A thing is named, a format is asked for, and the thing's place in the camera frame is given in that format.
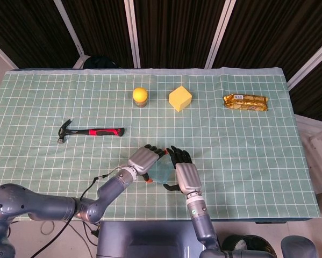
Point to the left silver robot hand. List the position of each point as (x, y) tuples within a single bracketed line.
[(143, 160)]

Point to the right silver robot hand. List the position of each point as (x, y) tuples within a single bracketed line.
[(187, 177)]

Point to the clear blue plastic container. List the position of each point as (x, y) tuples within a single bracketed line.
[(156, 168)]

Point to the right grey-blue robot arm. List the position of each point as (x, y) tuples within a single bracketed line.
[(202, 228)]

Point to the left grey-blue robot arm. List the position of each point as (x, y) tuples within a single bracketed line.
[(42, 204)]

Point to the small jar with green label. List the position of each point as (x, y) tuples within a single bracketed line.
[(141, 105)]

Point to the green checked tablecloth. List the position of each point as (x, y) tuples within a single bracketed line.
[(244, 161)]

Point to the yellow ball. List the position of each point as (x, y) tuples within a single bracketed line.
[(140, 94)]

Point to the black and red claw hammer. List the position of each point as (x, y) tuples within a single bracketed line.
[(80, 131)]

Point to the yellow foam cube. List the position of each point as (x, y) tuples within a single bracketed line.
[(179, 98)]

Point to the dark blue robot torso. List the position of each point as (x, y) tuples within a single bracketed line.
[(150, 240)]

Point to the black waste bin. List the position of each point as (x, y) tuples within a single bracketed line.
[(246, 242)]

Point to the gold foil biscuit packet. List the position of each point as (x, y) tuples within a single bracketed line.
[(245, 102)]

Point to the black rounded chair back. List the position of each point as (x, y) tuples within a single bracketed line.
[(101, 62)]

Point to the white partition frame post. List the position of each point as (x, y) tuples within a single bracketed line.
[(311, 61), (132, 32), (2, 52), (221, 29), (69, 27)]

